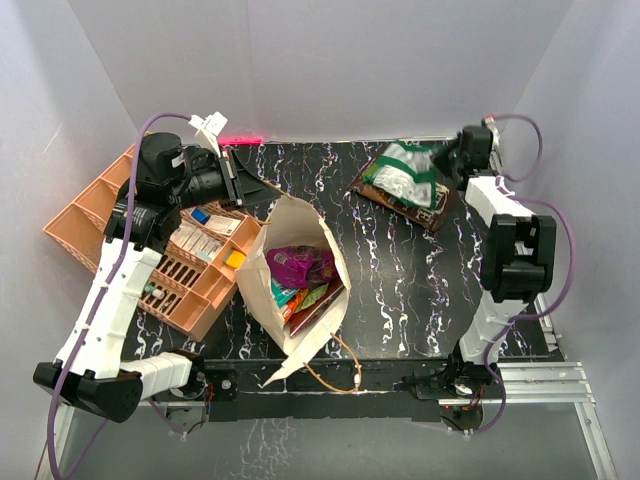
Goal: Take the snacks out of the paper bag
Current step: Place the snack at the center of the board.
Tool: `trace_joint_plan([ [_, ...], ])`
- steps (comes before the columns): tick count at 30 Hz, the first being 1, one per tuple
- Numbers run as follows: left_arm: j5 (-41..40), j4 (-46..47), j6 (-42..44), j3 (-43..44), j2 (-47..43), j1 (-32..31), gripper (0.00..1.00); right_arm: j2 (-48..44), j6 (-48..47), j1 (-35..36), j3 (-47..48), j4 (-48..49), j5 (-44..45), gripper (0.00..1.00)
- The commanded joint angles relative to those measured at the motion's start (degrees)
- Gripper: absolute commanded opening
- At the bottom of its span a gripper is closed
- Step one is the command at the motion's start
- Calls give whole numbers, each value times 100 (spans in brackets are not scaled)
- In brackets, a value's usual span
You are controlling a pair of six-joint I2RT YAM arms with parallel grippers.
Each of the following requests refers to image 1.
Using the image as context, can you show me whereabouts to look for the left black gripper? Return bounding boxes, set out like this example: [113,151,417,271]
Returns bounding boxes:
[167,147,280,211]

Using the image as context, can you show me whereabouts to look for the brown paper bag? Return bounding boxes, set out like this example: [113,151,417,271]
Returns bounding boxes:
[235,194,362,394]

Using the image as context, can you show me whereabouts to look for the green snack bag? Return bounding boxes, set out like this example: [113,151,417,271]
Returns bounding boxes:
[362,140,441,210]

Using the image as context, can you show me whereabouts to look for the brown kettle chips bag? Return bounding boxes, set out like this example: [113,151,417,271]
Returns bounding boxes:
[349,159,458,232]

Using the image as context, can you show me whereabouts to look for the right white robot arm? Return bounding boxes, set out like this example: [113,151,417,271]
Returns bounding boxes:
[434,123,557,397]

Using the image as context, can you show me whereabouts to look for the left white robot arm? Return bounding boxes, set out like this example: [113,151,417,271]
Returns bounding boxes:
[33,132,279,423]

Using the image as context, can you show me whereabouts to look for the purple snack bag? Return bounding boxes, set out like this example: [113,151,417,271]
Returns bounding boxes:
[266,246,339,289]

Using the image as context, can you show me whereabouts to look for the small blue box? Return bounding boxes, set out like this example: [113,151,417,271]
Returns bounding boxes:
[190,208,210,225]

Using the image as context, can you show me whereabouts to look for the yellow orange small item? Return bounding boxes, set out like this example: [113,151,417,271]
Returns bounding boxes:
[223,249,246,269]

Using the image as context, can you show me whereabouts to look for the pink compartment tray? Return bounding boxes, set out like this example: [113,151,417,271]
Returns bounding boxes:
[139,202,262,341]

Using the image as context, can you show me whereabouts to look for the teal snack packet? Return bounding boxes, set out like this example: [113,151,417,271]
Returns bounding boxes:
[271,278,298,308]

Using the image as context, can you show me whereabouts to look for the orange snack packet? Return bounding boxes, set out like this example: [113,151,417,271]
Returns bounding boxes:
[280,288,310,324]

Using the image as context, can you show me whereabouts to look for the red snack packet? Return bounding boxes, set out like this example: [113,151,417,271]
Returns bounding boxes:
[288,280,345,337]

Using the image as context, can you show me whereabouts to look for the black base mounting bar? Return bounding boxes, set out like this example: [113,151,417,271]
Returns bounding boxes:
[203,358,499,422]

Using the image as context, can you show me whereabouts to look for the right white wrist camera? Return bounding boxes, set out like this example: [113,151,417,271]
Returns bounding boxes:
[481,115,503,173]

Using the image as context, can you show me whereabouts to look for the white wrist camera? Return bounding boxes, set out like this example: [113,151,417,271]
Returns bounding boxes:
[481,115,503,173]
[189,112,228,157]

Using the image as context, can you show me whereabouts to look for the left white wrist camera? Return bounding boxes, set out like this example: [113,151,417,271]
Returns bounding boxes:
[189,112,228,157]

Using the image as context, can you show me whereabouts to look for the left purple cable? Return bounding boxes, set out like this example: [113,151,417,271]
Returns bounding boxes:
[45,112,194,480]

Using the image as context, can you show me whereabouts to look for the aluminium frame rail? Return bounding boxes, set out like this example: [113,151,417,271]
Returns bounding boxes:
[479,130,619,480]

